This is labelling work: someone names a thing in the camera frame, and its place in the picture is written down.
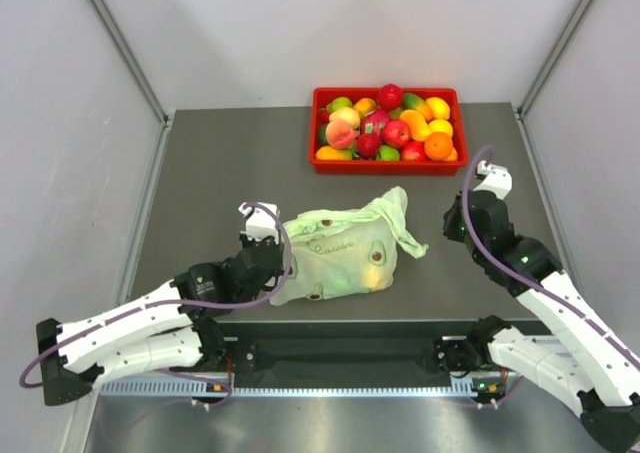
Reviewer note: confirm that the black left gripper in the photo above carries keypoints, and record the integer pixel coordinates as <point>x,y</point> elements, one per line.
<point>246,241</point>

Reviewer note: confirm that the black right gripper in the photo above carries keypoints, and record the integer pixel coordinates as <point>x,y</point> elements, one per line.
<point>448,221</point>

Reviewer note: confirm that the pale green plastic bag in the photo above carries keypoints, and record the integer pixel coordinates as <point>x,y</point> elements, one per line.
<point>338,253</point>

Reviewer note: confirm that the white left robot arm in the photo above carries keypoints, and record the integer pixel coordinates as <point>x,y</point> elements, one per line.
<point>171,328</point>

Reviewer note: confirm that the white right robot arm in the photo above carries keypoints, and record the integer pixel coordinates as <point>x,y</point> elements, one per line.
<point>599,381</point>

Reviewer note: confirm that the orange fruit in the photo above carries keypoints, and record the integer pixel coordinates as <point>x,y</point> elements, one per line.
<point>438,146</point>

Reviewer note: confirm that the green fruit front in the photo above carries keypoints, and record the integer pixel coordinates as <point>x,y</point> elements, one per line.
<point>388,153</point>

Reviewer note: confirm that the dark red fruit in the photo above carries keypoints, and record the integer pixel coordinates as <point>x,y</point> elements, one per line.
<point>368,145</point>

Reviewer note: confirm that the red plastic fruit tray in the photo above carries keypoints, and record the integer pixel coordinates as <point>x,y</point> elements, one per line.
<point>358,106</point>

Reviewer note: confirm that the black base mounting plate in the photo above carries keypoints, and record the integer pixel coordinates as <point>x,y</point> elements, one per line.
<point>347,353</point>

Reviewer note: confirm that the red apple front right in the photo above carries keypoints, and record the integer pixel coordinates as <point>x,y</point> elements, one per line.
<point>414,152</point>

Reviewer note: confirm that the red apple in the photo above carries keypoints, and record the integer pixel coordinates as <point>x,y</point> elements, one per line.
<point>390,97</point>
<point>396,134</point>
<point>414,152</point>

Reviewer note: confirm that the orange yellow mango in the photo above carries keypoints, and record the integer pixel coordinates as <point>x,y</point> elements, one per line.
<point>418,127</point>

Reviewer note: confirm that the red apple centre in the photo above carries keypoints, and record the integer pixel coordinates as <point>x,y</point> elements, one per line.
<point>396,134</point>

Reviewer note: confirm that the yellow mango front left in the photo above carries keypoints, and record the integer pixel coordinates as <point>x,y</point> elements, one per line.
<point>328,153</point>

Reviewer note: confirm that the dark green avocado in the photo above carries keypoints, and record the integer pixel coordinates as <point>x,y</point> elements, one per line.
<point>322,135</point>

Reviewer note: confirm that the red apple on top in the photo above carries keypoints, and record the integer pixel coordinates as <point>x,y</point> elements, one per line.
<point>390,97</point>

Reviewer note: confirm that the pink peach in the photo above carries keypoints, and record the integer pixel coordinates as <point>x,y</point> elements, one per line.
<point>340,134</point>

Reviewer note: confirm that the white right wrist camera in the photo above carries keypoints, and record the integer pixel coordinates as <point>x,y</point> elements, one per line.
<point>493,178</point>

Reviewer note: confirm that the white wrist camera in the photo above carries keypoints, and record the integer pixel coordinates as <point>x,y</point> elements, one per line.
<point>493,178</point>
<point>259,222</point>

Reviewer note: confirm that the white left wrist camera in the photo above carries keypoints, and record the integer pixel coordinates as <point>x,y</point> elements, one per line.
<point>259,222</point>

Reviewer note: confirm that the slotted cable duct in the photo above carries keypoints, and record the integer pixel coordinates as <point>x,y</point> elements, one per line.
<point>166,386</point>

